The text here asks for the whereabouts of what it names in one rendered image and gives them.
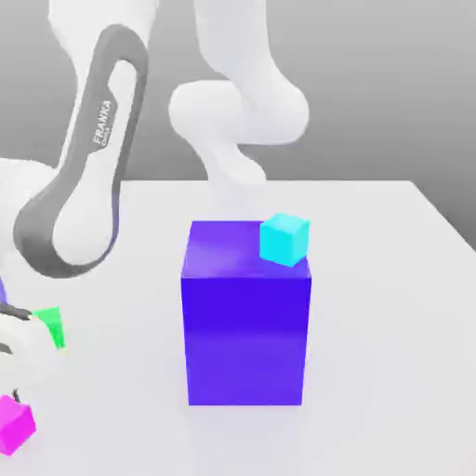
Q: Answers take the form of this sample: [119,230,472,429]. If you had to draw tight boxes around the large purple box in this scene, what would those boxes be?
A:
[180,219,312,407]

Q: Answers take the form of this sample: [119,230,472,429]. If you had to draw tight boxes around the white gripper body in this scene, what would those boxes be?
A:
[0,315,67,398]

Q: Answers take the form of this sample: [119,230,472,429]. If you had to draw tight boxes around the small magenta cube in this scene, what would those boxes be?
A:
[0,394,37,457]

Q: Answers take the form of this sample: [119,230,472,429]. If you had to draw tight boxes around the small green cube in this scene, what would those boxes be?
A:
[31,306,67,350]

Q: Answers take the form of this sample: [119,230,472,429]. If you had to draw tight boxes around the small cyan cube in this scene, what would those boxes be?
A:
[258,212,311,269]

